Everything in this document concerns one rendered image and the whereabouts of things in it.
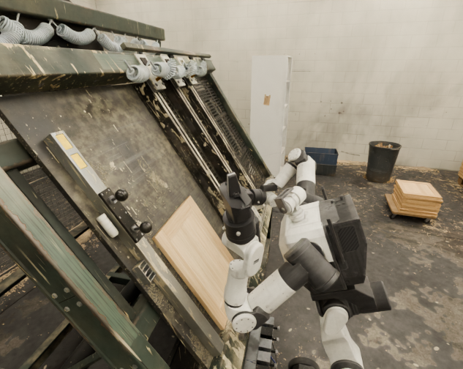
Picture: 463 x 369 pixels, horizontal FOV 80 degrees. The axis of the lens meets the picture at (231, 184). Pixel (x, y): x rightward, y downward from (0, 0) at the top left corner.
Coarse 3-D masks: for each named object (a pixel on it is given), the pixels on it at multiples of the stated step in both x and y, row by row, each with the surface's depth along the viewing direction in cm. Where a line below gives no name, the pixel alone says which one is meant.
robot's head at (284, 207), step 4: (288, 188) 106; (292, 188) 104; (284, 192) 105; (288, 192) 103; (280, 196) 102; (284, 196) 101; (276, 200) 102; (280, 200) 100; (284, 200) 101; (276, 204) 103; (280, 204) 102; (284, 204) 100; (288, 204) 101; (280, 208) 102; (284, 208) 101; (288, 208) 101; (292, 208) 101; (284, 212) 102; (288, 212) 102
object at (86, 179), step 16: (48, 144) 84; (64, 160) 85; (80, 176) 86; (96, 176) 90; (96, 192) 87; (128, 240) 91; (144, 240) 95; (144, 256) 92; (160, 272) 95; (160, 288) 97; (176, 288) 98; (176, 304) 98; (192, 304) 102; (192, 320) 99; (208, 336) 101
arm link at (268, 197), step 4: (260, 188) 147; (264, 188) 145; (268, 188) 146; (272, 188) 148; (276, 188) 149; (260, 192) 144; (264, 192) 145; (268, 192) 148; (264, 196) 144; (268, 196) 146; (272, 196) 145; (276, 196) 145; (264, 200) 144; (268, 200) 146; (272, 200) 145; (260, 204) 146; (268, 204) 147; (272, 204) 146
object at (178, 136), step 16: (160, 80) 144; (144, 96) 142; (160, 96) 144; (160, 112) 143; (176, 128) 145; (176, 144) 148; (192, 144) 151; (192, 160) 150; (208, 176) 151; (208, 192) 155; (224, 208) 156
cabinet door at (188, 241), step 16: (192, 208) 134; (176, 224) 118; (192, 224) 128; (208, 224) 140; (160, 240) 105; (176, 240) 114; (192, 240) 123; (208, 240) 134; (176, 256) 109; (192, 256) 118; (208, 256) 128; (224, 256) 139; (192, 272) 113; (208, 272) 123; (224, 272) 133; (192, 288) 109; (208, 288) 118; (224, 288) 127; (208, 304) 113; (224, 320) 117
